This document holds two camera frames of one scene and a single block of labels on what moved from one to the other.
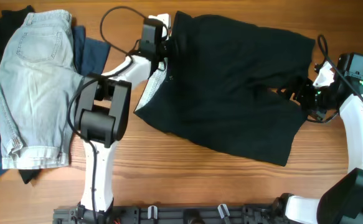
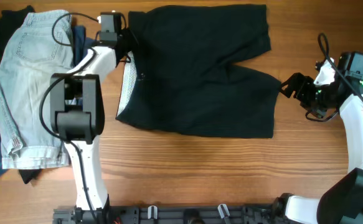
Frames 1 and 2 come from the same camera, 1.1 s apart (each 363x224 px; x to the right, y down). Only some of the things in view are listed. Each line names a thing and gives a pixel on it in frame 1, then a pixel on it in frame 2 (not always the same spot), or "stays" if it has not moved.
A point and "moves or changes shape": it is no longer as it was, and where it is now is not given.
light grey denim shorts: x=36 y=80 stays
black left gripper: x=167 y=50 → x=122 y=43
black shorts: x=221 y=79 moves or changes shape
